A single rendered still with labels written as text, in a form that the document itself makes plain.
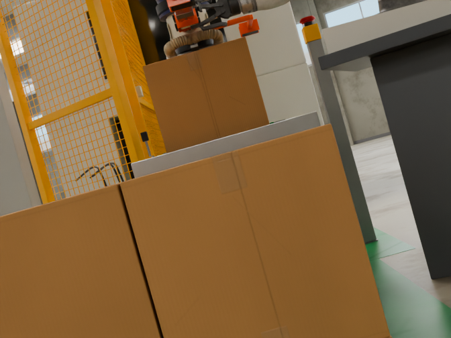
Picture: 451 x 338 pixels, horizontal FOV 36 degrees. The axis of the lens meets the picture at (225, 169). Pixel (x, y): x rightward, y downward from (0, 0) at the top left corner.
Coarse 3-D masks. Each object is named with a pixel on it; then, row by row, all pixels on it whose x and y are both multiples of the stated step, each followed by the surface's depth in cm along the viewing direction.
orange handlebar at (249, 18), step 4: (172, 0) 221; (176, 0) 221; (192, 16) 250; (244, 16) 289; (248, 16) 289; (252, 16) 290; (180, 20) 251; (228, 20) 289; (232, 20) 289; (236, 20) 289; (240, 20) 289; (244, 20) 289; (248, 20) 290; (252, 20) 293; (228, 24) 289; (232, 24) 289; (248, 24) 300; (196, 28) 277; (216, 28) 289; (248, 28) 309
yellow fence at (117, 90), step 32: (96, 0) 326; (0, 32) 371; (32, 32) 359; (64, 32) 344; (96, 32) 326; (64, 64) 348; (32, 96) 368; (96, 96) 336; (32, 128) 370; (128, 128) 325; (32, 160) 374; (64, 192) 367
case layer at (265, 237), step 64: (320, 128) 123; (128, 192) 124; (192, 192) 124; (256, 192) 124; (320, 192) 124; (0, 256) 124; (64, 256) 124; (128, 256) 124; (192, 256) 124; (256, 256) 124; (320, 256) 124; (0, 320) 124; (64, 320) 124; (128, 320) 124; (192, 320) 124; (256, 320) 124; (320, 320) 124; (384, 320) 124
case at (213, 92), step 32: (160, 64) 257; (192, 64) 256; (224, 64) 255; (160, 96) 257; (192, 96) 256; (224, 96) 256; (256, 96) 255; (160, 128) 257; (192, 128) 257; (224, 128) 256
